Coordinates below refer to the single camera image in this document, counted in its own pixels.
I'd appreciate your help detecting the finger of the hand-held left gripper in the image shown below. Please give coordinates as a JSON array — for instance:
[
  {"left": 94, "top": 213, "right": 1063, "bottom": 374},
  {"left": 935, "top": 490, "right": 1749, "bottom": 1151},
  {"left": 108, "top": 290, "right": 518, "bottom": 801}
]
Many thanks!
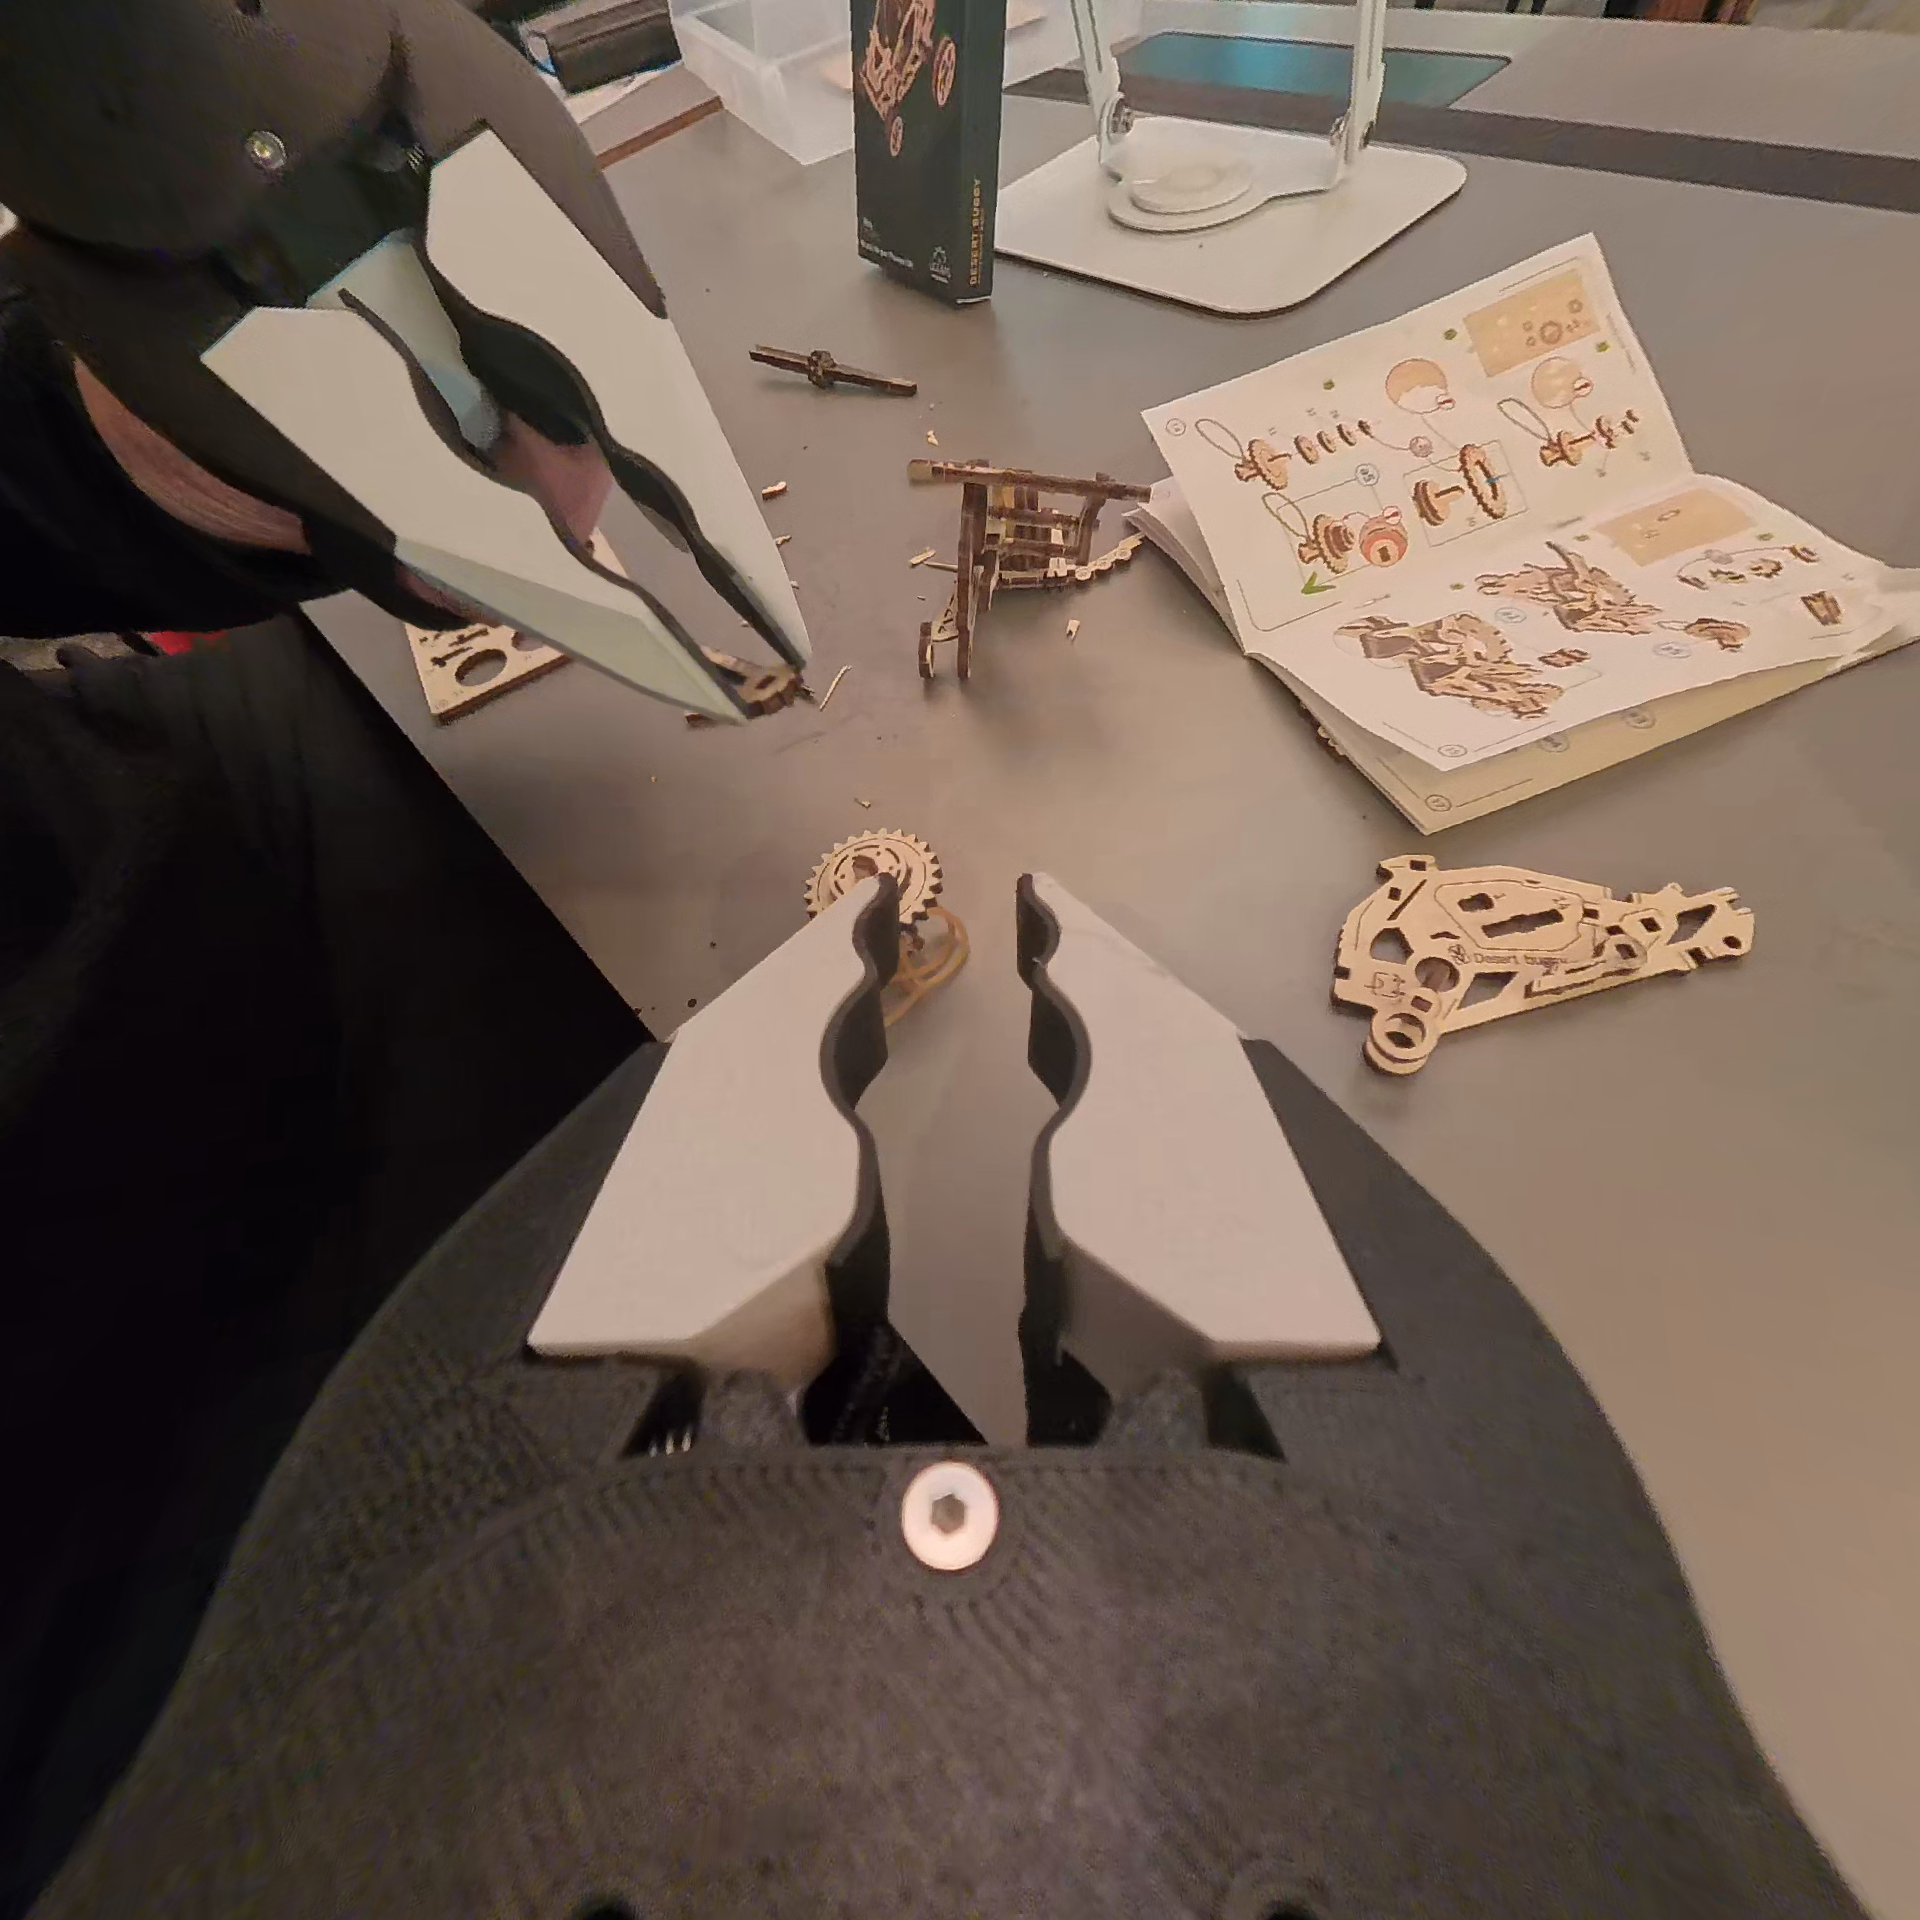
[
  {"left": 200, "top": 225, "right": 756, "bottom": 729},
  {"left": 423, "top": 125, "right": 813, "bottom": 671}
]

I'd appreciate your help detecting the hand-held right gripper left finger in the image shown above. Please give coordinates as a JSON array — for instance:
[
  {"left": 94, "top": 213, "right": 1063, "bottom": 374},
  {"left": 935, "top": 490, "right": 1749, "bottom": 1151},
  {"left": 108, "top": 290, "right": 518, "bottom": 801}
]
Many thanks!
[{"left": 523, "top": 876, "right": 903, "bottom": 1414}]

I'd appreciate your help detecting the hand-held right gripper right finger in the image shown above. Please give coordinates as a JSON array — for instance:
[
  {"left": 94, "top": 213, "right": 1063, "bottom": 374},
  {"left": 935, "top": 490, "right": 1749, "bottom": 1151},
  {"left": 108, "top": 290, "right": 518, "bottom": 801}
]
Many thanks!
[{"left": 1015, "top": 876, "right": 1383, "bottom": 1390}]

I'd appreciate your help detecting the punched wooden parts sheet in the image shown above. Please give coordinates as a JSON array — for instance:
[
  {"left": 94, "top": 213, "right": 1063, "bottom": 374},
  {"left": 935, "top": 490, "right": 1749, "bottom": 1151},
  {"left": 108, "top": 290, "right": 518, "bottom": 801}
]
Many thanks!
[{"left": 400, "top": 528, "right": 634, "bottom": 729}]

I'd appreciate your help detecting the tan rubber band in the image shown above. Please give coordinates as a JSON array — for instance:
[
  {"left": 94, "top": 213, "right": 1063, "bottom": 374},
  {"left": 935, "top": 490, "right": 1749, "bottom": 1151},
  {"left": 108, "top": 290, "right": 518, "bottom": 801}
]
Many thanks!
[{"left": 877, "top": 904, "right": 977, "bottom": 1030}]

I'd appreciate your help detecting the small wooden gear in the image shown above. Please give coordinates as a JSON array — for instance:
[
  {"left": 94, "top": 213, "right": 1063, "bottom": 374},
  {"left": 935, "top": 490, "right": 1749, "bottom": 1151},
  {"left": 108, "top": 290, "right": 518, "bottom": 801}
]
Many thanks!
[{"left": 804, "top": 827, "right": 952, "bottom": 924}]

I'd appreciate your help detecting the person's left forearm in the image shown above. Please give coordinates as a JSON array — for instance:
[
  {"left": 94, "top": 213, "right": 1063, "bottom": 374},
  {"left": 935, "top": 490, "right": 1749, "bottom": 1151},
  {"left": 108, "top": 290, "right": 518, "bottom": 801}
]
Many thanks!
[{"left": 0, "top": 268, "right": 316, "bottom": 639}]

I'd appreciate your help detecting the dark green model box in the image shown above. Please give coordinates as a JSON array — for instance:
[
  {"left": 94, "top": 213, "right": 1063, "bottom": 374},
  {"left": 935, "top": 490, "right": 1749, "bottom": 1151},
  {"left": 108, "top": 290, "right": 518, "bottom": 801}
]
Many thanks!
[{"left": 848, "top": 0, "right": 1006, "bottom": 314}]

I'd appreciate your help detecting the partly built wooden model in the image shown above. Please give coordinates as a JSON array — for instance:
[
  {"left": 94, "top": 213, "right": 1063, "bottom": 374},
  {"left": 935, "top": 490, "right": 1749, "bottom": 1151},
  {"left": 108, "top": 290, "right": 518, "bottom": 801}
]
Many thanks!
[{"left": 907, "top": 454, "right": 1157, "bottom": 686}]

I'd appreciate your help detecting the person's left hand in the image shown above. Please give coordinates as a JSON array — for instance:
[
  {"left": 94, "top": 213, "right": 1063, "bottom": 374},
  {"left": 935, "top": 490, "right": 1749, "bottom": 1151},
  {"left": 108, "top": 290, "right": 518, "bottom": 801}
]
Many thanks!
[{"left": 71, "top": 358, "right": 329, "bottom": 566}]

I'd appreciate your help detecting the dark wooden rod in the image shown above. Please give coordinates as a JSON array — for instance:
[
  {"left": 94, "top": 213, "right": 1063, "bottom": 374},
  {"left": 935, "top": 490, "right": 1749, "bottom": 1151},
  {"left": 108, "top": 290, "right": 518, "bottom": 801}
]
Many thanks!
[{"left": 749, "top": 341, "right": 920, "bottom": 400}]

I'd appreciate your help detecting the black pouch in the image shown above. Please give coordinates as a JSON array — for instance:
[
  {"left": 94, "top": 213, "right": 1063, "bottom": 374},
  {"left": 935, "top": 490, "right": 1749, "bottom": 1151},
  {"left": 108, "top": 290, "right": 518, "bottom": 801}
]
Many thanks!
[{"left": 545, "top": 0, "right": 689, "bottom": 98}]

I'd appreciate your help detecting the clear plastic container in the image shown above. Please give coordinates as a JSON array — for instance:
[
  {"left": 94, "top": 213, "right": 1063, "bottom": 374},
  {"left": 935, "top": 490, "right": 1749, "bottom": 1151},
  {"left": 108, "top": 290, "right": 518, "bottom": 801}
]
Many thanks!
[{"left": 666, "top": 0, "right": 857, "bottom": 166}]

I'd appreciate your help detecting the flat wooden car body panel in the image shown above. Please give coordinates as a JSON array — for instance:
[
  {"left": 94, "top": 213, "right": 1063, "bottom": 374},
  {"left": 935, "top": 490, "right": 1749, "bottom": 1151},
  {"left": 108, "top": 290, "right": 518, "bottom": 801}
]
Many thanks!
[{"left": 1328, "top": 853, "right": 1757, "bottom": 1078}]

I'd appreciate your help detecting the white document stand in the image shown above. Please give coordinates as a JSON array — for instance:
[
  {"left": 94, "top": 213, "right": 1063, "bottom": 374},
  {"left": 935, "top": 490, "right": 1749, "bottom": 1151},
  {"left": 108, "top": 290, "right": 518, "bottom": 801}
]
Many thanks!
[{"left": 993, "top": 0, "right": 1472, "bottom": 320}]

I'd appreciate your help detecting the open instruction booklet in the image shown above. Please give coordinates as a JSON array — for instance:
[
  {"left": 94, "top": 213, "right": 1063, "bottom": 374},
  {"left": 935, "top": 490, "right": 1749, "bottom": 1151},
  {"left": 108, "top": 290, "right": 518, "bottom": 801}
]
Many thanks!
[{"left": 1125, "top": 228, "right": 1920, "bottom": 837}]

